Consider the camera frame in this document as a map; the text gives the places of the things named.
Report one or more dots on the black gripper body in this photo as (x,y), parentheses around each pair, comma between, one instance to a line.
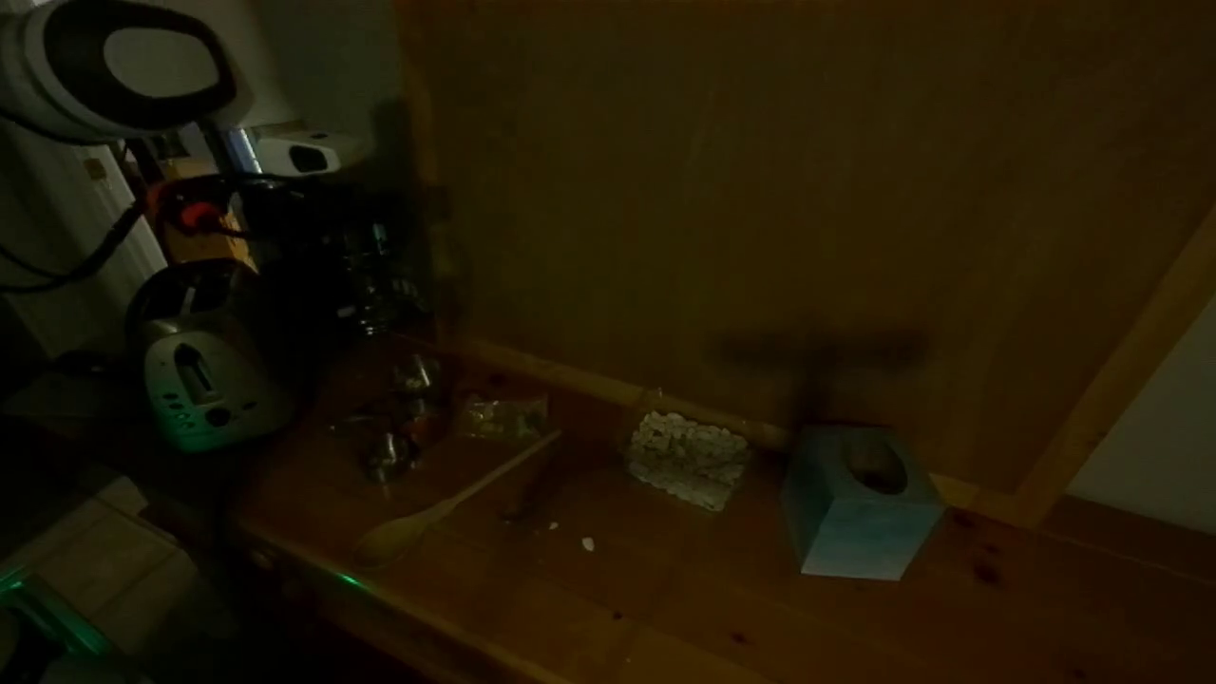
(365,261)

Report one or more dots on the clear plastic packet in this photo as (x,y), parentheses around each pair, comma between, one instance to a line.
(498,416)

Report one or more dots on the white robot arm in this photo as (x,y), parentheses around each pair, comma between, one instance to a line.
(79,64)

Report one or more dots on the silver toaster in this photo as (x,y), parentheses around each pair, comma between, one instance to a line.
(203,383)

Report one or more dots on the wooden spoon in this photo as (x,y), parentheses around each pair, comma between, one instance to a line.
(458,498)

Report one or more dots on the wooden cabinet panel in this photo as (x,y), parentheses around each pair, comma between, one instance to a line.
(763,190)

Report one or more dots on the blue tissue box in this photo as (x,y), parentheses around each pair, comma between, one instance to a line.
(857,498)

